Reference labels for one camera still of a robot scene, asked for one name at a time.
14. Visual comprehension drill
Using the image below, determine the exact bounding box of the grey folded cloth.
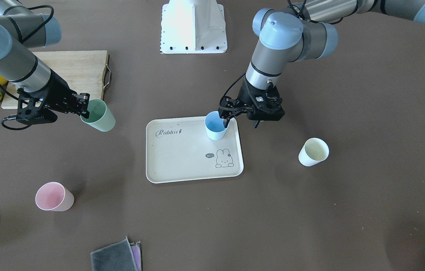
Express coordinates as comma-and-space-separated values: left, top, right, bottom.
90, 238, 136, 271

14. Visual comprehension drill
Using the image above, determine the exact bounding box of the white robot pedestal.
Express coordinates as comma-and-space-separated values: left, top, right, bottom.
160, 0, 228, 54

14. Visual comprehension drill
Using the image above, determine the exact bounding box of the bamboo cutting board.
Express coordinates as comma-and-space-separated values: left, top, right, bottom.
2, 50, 112, 110

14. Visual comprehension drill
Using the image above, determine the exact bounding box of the cream white cup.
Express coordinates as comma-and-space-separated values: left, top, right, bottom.
298, 138, 329, 166

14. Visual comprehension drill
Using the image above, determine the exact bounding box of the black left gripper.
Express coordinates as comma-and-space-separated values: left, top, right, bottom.
220, 79, 285, 129

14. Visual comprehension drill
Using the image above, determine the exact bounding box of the pink cup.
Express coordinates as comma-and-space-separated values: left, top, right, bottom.
35, 182, 75, 212

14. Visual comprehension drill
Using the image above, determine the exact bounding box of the cream rabbit tray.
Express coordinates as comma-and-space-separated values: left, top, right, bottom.
146, 116, 244, 184

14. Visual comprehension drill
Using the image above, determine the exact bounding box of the mint green cup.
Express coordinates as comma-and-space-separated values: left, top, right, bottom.
80, 99, 116, 132

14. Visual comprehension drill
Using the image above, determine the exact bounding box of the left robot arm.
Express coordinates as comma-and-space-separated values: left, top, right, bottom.
218, 0, 425, 128

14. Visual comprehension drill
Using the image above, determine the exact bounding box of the pink folded cloth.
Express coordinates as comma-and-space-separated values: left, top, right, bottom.
130, 241, 142, 271

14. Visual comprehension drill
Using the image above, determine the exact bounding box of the light blue cup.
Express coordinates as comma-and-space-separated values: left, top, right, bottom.
205, 110, 227, 141

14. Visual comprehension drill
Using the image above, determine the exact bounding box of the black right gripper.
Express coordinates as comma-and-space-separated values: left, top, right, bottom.
16, 70, 90, 125

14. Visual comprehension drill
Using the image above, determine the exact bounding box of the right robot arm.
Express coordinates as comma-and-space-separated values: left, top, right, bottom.
0, 0, 90, 128

